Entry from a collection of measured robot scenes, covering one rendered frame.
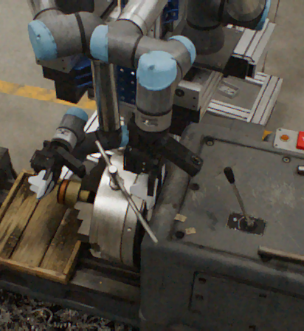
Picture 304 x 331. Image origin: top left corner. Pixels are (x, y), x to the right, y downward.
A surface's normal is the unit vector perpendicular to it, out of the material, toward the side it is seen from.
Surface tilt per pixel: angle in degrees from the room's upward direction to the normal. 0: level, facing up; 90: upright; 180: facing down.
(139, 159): 80
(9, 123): 0
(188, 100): 90
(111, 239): 73
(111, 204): 37
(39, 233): 0
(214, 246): 0
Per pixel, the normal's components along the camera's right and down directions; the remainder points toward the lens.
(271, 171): -0.02, -0.62
